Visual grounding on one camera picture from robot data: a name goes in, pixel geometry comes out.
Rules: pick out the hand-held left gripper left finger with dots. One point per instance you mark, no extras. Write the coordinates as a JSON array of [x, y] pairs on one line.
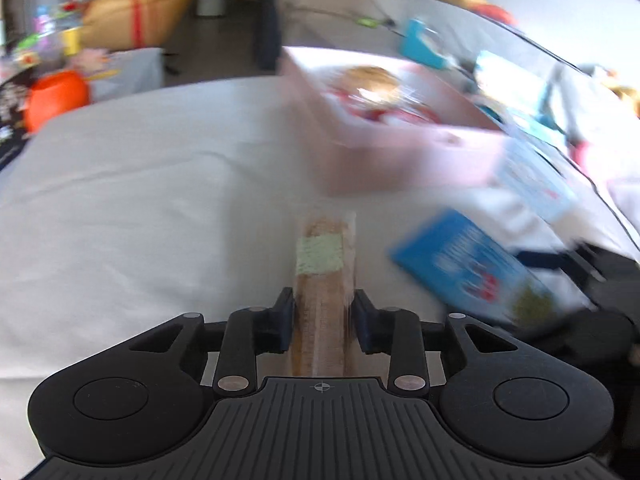
[[286, 320]]

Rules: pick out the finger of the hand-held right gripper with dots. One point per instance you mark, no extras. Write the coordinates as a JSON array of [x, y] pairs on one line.
[[545, 260]]

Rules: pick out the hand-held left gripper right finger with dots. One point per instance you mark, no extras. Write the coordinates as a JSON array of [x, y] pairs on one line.
[[361, 322]]

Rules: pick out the blue labelled clear packet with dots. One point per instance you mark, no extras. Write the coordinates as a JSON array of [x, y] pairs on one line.
[[460, 265]]

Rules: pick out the pink cardboard box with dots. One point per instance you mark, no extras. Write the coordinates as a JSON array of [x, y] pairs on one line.
[[400, 165]]

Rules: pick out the large red white snack bag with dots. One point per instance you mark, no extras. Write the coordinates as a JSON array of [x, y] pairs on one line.
[[400, 112]]

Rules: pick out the bread bun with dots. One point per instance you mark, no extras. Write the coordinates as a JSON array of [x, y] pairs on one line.
[[372, 80]]

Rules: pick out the light blue picture book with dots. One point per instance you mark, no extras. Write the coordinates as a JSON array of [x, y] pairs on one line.
[[535, 180]]

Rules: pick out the pink cloth item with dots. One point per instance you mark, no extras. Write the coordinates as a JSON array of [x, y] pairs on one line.
[[585, 152]]

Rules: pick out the white yellow picture book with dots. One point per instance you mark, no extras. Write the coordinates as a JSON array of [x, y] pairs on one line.
[[510, 85]]

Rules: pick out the orange pillow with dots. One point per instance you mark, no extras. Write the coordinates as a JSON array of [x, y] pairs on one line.
[[497, 14]]

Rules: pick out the blue plastic toy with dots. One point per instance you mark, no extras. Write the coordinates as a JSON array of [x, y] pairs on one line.
[[420, 42]]

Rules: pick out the grey low cabinet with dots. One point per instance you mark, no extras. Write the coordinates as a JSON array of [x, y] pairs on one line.
[[135, 70]]

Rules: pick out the small green packet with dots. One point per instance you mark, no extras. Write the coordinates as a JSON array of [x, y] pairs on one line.
[[369, 22]]

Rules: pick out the dark blue partition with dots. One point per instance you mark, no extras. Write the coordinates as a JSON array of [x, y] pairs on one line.
[[267, 20]]

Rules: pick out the orange ball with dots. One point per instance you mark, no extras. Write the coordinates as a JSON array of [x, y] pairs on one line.
[[55, 100]]

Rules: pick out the white bin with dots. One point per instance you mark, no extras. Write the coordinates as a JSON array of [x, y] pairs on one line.
[[207, 4]]

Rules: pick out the yellow armchair with red ribbon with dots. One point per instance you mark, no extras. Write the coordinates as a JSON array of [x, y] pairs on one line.
[[130, 15]]

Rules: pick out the pile of colourful toys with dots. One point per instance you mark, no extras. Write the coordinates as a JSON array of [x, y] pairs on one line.
[[45, 35]]

